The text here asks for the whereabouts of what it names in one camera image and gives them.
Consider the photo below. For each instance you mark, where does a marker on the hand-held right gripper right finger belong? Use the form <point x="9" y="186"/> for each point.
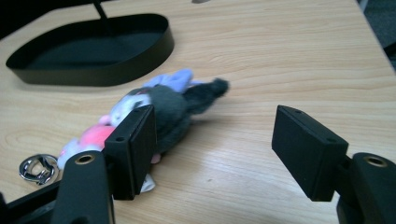
<point x="308" y="155"/>

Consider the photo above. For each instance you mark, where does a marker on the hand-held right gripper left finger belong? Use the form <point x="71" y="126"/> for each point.
<point x="132" y="155"/>

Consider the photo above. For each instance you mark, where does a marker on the black key stand with tray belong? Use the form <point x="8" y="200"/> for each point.
<point x="93" y="74"/>

